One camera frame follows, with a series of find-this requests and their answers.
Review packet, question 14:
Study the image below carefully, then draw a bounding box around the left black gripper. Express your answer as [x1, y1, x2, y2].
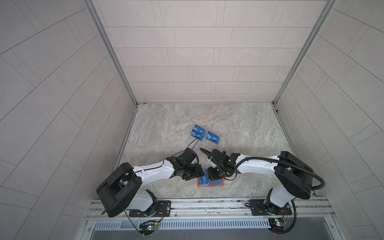
[180, 163, 206, 181]

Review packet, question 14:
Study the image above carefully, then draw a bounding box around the blue VIP card carried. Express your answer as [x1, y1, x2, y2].
[198, 169, 210, 187]

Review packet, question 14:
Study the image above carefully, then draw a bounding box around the orange card holder wallet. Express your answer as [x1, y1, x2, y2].
[197, 178, 224, 187]

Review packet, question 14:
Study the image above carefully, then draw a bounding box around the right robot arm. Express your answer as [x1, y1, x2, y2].
[200, 148, 314, 215]

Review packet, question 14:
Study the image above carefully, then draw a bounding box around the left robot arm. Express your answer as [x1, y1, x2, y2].
[96, 148, 204, 218]

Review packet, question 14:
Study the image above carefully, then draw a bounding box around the right clear card display stand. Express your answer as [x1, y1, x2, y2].
[206, 132, 221, 145]

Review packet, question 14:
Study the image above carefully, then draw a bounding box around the left circuit board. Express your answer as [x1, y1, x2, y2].
[139, 220, 160, 236]

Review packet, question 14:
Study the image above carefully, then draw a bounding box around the circuit board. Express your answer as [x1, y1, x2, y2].
[139, 220, 160, 236]
[268, 218, 287, 233]

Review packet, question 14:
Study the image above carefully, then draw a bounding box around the right circuit board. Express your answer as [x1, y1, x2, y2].
[268, 218, 287, 233]

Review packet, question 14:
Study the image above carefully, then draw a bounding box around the black corrugated cable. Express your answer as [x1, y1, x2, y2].
[199, 146, 326, 191]

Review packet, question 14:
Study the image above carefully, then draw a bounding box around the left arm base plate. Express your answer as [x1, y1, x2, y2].
[129, 201, 172, 218]

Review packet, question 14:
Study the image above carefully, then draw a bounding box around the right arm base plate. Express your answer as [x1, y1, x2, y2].
[246, 199, 293, 216]

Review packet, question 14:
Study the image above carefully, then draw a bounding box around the aluminium mounting rail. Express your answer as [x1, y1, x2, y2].
[85, 196, 336, 220]

